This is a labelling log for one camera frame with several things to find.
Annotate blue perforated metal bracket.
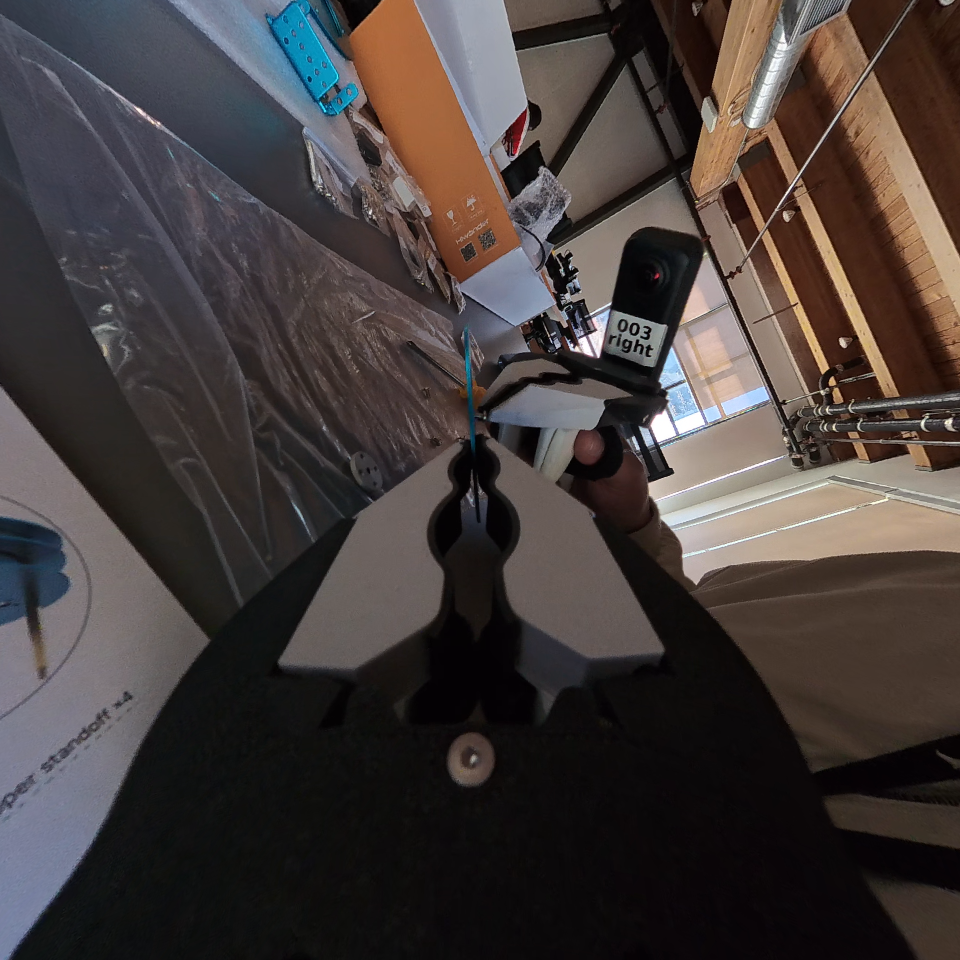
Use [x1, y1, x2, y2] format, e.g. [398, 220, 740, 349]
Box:
[266, 0, 363, 117]

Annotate bubble wrapped black item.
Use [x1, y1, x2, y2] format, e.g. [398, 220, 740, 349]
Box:
[508, 165, 573, 243]

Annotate silver ventilation duct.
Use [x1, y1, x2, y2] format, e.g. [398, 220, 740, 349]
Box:
[741, 0, 854, 153]

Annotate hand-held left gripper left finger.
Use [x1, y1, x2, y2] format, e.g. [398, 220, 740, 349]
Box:
[276, 437, 471, 681]

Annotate orange white cardboard box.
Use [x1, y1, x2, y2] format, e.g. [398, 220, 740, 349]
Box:
[347, 0, 559, 327]

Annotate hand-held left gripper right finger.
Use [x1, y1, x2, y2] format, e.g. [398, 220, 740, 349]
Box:
[478, 435, 666, 693]

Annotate pile of small parts bags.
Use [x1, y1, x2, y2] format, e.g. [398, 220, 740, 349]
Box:
[302, 112, 468, 315]

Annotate clear plastic bag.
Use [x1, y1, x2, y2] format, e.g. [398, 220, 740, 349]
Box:
[0, 15, 481, 560]

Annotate large window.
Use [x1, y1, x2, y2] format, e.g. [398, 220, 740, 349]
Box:
[652, 303, 774, 440]

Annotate assembly guide booklet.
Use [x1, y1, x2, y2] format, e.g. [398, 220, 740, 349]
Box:
[0, 384, 213, 957]

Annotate person's right forearm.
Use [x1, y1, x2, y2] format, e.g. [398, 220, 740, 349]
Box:
[641, 498, 960, 774]

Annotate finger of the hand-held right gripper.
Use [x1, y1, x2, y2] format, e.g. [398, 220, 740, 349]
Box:
[487, 352, 575, 389]
[480, 373, 648, 430]

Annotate person's right hand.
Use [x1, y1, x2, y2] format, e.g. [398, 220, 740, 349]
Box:
[571, 431, 655, 537]

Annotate black insulated pipes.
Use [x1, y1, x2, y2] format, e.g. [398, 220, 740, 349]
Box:
[780, 358, 960, 470]

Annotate blue round metal plate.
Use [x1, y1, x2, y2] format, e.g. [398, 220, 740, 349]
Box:
[460, 324, 486, 524]

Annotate orange handled screwdriver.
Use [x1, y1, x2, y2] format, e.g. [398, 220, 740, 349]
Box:
[406, 339, 489, 405]

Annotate white foam sheet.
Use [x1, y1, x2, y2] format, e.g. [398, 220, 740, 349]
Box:
[166, 0, 354, 84]

